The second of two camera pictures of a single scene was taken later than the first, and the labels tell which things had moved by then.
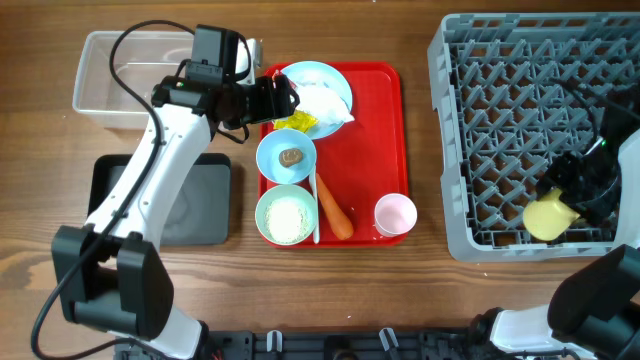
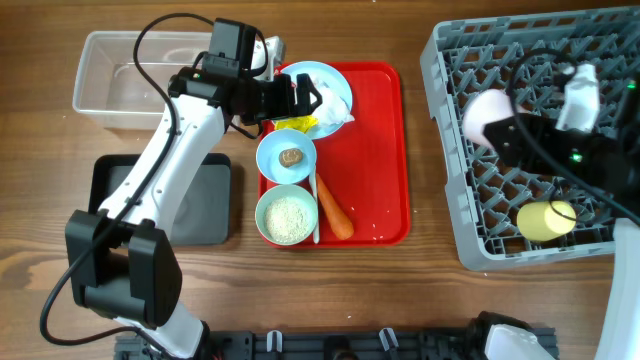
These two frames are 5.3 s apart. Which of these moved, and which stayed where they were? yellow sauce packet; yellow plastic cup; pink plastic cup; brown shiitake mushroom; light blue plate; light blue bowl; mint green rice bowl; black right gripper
Moved: pink plastic cup; black right gripper; yellow plastic cup
Stayed: light blue bowl; mint green rice bowl; brown shiitake mushroom; yellow sauce packet; light blue plate
